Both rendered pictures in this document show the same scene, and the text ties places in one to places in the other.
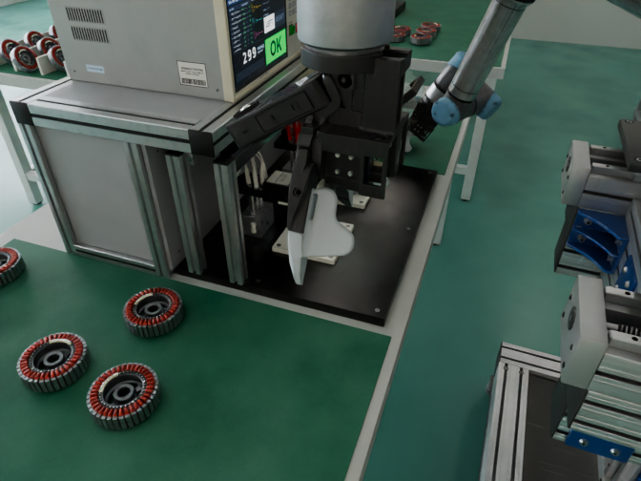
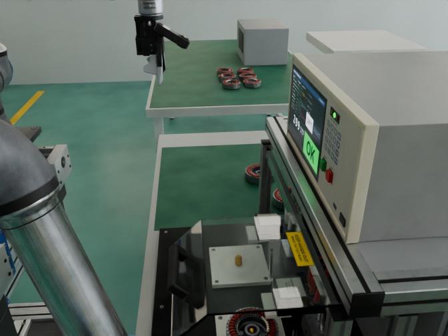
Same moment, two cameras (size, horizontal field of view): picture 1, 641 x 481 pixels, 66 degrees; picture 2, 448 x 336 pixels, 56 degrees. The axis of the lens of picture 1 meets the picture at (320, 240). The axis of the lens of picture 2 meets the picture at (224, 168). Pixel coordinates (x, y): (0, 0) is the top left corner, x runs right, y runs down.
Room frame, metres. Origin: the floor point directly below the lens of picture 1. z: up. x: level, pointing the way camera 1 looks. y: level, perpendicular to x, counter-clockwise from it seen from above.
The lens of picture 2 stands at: (1.72, -0.39, 1.54)
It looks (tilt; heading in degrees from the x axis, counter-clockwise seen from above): 28 degrees down; 155
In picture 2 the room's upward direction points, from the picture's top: straight up
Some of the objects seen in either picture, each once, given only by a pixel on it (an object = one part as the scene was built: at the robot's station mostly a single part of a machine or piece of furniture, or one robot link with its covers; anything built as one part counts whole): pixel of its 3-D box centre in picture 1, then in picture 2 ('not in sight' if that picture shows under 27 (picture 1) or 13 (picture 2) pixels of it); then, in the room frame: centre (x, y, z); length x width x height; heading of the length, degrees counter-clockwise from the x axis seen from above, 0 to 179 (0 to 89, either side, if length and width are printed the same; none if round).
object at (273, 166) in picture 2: (291, 111); (291, 211); (1.09, 0.07, 1.03); 0.62 x 0.01 x 0.03; 160
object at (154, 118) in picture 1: (203, 72); (395, 179); (1.17, 0.27, 1.09); 0.68 x 0.44 x 0.05; 160
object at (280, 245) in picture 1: (314, 237); not in sight; (0.94, 0.01, 0.78); 0.15 x 0.15 x 0.01; 70
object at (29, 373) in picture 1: (54, 361); not in sight; (0.58, 0.47, 0.77); 0.11 x 0.11 x 0.04
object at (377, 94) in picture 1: (351, 117); (150, 35); (0.41, -0.03, 1.29); 0.09 x 0.08 x 0.12; 69
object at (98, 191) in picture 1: (101, 201); not in sight; (0.89, 0.46, 0.91); 0.28 x 0.03 x 0.32; 70
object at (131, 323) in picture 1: (154, 311); (289, 198); (0.70, 0.33, 0.77); 0.11 x 0.11 x 0.04
